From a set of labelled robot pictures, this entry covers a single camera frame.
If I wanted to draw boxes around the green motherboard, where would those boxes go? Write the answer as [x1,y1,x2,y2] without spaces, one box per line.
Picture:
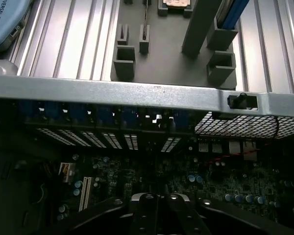
[39,137,294,235]

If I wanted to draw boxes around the white expansion slot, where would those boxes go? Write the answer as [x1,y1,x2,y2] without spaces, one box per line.
[77,176,93,214]

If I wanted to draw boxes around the blue card retention clips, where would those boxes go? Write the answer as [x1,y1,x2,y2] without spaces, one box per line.
[19,100,194,129]

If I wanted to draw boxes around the open black PC case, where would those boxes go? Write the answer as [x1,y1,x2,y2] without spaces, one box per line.
[0,60,294,235]

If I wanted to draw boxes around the grey parts rack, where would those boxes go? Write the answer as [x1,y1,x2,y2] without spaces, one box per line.
[110,0,238,90]

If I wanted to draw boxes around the green RAM stick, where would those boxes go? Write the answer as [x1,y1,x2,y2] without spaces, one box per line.
[142,0,150,42]

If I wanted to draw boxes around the silver CPU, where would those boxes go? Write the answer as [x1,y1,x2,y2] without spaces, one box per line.
[161,0,191,10]

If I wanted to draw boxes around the black case switch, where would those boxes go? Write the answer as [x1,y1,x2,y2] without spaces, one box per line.
[226,92,258,111]

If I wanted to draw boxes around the thin red wire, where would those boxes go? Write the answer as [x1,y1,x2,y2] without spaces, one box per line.
[205,117,280,163]

